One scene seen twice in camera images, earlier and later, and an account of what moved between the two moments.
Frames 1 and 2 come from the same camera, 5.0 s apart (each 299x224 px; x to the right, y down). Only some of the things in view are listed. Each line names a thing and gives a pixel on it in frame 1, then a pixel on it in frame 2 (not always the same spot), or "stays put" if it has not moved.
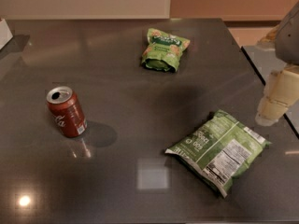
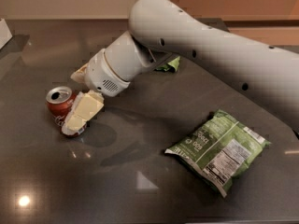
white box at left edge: [6, 34] stays put
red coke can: [66, 112] stays put
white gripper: [288, 37] -> [101, 74]
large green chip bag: [220, 151] stays put
